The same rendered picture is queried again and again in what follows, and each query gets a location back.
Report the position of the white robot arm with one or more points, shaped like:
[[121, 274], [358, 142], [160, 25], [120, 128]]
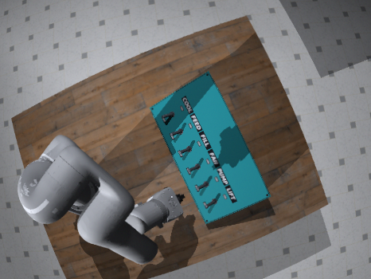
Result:
[[100, 222]]

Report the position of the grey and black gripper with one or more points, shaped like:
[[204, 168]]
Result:
[[171, 201]]

